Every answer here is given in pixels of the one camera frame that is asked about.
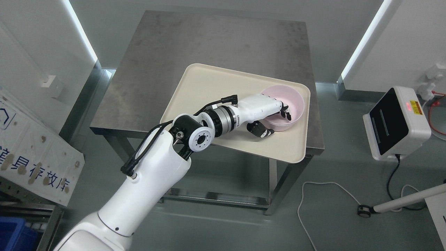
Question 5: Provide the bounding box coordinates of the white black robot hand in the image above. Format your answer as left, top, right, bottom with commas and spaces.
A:
232, 94, 292, 138

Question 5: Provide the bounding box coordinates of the black power cable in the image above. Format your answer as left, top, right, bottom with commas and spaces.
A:
386, 154, 426, 211

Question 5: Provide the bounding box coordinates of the blue bin lower left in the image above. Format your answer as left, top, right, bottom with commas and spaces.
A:
0, 216, 38, 251

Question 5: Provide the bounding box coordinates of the white wall plug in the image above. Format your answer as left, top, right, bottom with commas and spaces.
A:
417, 63, 446, 101

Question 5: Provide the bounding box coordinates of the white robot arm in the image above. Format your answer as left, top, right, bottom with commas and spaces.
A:
55, 95, 239, 251

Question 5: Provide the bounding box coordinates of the white stand leg with caster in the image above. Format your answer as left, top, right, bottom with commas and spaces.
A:
357, 184, 446, 218

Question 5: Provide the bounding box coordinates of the red cable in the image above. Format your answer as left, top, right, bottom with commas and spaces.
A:
428, 91, 446, 136

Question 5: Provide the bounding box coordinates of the beige plastic tray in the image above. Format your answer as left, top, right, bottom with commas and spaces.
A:
160, 63, 310, 163

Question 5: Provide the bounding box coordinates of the white wall socket box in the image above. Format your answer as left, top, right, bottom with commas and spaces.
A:
40, 75, 65, 99

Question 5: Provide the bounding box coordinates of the pink bowl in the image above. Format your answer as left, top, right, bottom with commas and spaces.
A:
261, 85, 305, 132

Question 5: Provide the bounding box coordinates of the white black device box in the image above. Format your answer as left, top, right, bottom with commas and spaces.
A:
362, 86, 431, 162

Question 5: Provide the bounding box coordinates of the stainless steel table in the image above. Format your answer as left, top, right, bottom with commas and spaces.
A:
90, 10, 325, 215

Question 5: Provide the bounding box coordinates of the metal shelf rack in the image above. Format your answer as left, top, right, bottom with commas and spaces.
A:
0, 177, 64, 251

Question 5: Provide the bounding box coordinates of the white cable on floor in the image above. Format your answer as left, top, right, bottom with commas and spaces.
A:
297, 181, 418, 251

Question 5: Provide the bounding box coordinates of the white sign board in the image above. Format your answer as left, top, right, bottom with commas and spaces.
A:
0, 88, 85, 206

